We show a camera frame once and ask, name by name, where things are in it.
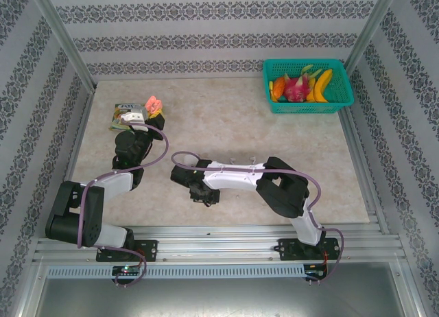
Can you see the yellow toy banana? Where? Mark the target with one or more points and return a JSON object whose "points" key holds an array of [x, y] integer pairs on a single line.
{"points": [[320, 87]]}

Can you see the aluminium frame post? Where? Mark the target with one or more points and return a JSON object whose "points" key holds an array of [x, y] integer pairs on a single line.
{"points": [[58, 32], [374, 25]]}

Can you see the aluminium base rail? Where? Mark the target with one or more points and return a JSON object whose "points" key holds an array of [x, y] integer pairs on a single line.
{"points": [[219, 245]]}

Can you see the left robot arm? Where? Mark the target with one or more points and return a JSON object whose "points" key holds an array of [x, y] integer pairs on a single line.
{"points": [[73, 210]]}

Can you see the orange toy fruit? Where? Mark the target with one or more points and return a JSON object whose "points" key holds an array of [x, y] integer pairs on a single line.
{"points": [[278, 87]]}

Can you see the right aluminium side rail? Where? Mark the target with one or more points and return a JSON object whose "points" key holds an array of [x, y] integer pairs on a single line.
{"points": [[359, 159]]}

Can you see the left aluminium frame post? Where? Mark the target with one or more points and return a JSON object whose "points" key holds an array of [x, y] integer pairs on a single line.
{"points": [[58, 32]]}

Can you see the yellow-green toy fruit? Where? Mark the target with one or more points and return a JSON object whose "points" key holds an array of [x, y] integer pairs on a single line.
{"points": [[310, 70]]}

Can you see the aluminium side rail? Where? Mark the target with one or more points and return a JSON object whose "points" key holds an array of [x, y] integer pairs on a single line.
{"points": [[359, 159], [77, 142]]}

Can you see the pink earbud charging case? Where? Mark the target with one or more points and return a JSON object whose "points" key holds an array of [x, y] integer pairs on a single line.
{"points": [[153, 104]]}

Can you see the green yellow candy bag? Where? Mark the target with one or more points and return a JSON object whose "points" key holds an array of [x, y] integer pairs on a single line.
{"points": [[116, 119]]}

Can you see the teal plastic basket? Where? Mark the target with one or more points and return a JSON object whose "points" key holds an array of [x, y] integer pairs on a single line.
{"points": [[308, 107]]}

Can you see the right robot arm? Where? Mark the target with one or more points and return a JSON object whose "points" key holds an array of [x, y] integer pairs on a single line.
{"points": [[233, 178]]}

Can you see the right aluminium frame post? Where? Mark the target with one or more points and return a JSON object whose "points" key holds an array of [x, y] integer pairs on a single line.
{"points": [[374, 25]]}

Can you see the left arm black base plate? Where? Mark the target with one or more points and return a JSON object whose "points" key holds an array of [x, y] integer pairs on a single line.
{"points": [[147, 250]]}

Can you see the left aluminium side rail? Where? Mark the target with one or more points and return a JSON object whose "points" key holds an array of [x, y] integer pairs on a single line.
{"points": [[77, 142]]}

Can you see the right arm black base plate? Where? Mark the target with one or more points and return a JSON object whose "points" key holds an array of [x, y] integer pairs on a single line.
{"points": [[288, 250]]}

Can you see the pink toy dragon fruit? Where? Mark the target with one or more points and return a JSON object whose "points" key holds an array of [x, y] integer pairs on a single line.
{"points": [[295, 88]]}

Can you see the grey metal sheet panel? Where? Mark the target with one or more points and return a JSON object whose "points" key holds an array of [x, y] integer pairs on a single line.
{"points": [[219, 300]]}

